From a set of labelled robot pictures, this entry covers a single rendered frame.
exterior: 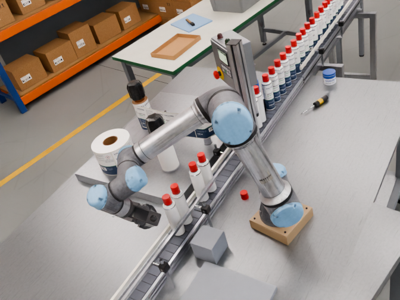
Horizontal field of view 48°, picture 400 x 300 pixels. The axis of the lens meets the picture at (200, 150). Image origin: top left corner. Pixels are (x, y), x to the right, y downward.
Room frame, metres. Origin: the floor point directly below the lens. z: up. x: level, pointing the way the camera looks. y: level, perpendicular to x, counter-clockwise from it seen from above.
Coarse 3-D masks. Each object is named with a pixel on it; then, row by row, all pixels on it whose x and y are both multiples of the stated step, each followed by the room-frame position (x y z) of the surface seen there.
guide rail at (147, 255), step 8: (224, 152) 1.67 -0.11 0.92; (216, 168) 1.59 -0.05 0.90; (192, 200) 1.43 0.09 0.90; (168, 224) 1.32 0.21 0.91; (160, 240) 1.25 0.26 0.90; (152, 248) 1.22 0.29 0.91; (144, 256) 1.19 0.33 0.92; (136, 272) 1.13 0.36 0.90; (128, 280) 1.10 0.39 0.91; (120, 288) 1.07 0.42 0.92; (112, 296) 1.05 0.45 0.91
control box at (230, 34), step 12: (216, 36) 1.69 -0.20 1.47; (228, 36) 1.66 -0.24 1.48; (240, 36) 1.62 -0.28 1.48; (216, 48) 1.65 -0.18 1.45; (216, 60) 1.68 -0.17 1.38; (228, 60) 1.55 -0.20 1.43; (252, 60) 1.56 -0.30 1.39; (252, 72) 1.55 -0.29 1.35; (228, 84) 1.61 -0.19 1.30; (252, 84) 1.55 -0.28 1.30
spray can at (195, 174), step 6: (192, 162) 1.45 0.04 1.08; (192, 168) 1.43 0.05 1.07; (198, 168) 1.44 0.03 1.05; (192, 174) 1.42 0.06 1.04; (198, 174) 1.42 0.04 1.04; (192, 180) 1.43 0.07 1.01; (198, 180) 1.42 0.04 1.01; (198, 186) 1.42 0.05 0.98; (204, 186) 1.43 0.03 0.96; (198, 192) 1.42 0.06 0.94; (204, 198) 1.42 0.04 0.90
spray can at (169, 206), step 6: (162, 198) 1.29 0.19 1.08; (168, 198) 1.28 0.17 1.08; (168, 204) 1.28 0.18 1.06; (174, 204) 1.28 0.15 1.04; (168, 210) 1.27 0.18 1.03; (174, 210) 1.27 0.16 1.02; (168, 216) 1.27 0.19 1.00; (174, 216) 1.27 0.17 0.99; (174, 222) 1.27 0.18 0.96; (180, 228) 1.27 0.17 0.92; (180, 234) 1.27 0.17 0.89
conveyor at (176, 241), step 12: (276, 108) 1.95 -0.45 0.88; (228, 156) 1.68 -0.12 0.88; (228, 168) 1.59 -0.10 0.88; (216, 180) 1.53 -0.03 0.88; (216, 192) 1.46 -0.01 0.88; (192, 204) 1.43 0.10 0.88; (192, 216) 1.36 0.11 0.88; (192, 228) 1.29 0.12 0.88; (180, 240) 1.24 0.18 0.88; (156, 252) 1.22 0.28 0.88; (168, 252) 1.20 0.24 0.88; (144, 276) 1.12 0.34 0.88; (156, 276) 1.11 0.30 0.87; (144, 288) 1.07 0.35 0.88
